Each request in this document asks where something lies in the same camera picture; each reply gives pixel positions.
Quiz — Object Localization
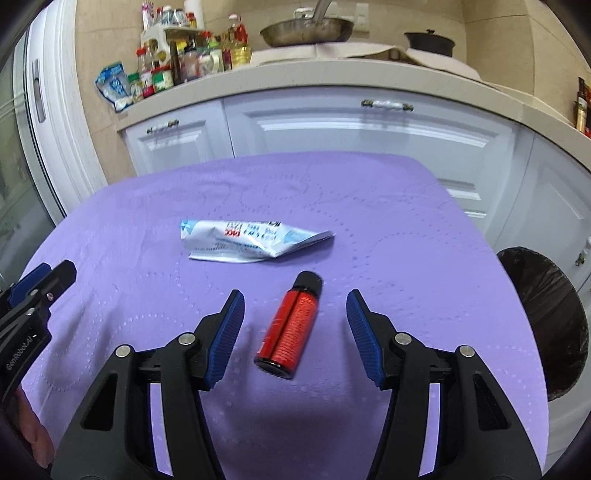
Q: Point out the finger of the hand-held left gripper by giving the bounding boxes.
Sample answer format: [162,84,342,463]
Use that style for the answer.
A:
[7,263,52,300]
[25,260,78,320]

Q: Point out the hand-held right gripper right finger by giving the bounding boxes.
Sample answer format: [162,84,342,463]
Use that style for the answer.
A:
[345,289,543,480]

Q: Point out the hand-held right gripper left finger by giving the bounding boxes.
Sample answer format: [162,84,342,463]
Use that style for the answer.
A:
[50,289,246,480]

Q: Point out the red bottle with black cap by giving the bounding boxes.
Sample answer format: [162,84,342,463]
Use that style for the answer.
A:
[253,271,324,380]

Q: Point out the bin with black liner bag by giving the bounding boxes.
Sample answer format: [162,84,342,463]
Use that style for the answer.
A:
[495,246,590,403]

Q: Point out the person's left hand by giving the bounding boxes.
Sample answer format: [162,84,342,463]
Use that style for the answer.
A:
[11,387,57,470]

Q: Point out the crumpled white blue packet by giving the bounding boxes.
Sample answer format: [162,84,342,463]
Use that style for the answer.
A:
[179,218,336,265]

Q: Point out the purple tablecloth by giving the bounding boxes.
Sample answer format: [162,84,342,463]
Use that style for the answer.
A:
[21,151,550,480]

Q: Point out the white sliding door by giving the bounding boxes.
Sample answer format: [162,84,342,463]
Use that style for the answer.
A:
[0,0,136,232]

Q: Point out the white kitchen cabinet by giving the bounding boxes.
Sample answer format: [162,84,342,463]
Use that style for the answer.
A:
[117,85,591,462]

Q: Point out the cluster of condiment bottles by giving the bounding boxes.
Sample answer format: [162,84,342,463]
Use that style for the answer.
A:
[127,30,232,100]

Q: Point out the beige kitchen countertop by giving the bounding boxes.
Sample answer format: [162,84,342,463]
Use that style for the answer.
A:
[115,44,591,153]

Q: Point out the white spice rack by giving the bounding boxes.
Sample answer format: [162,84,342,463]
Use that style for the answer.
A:
[141,25,206,62]

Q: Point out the beige stove cover cloth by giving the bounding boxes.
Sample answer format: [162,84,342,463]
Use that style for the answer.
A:
[252,41,485,82]

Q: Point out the yellow cooking oil bottle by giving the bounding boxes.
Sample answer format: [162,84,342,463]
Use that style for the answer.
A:
[226,14,253,68]

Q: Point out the white paper towel roll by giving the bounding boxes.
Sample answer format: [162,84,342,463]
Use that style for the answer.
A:
[184,0,205,29]

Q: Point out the black cooking pot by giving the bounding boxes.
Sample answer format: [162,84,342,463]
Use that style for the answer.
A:
[404,29,457,59]

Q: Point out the metal frying pan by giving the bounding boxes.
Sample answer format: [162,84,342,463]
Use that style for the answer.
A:
[259,0,355,49]

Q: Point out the dark sauce bottle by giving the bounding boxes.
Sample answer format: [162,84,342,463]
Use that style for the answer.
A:
[574,78,590,131]

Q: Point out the grey door handle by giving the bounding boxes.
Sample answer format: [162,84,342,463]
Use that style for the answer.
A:
[31,60,47,123]

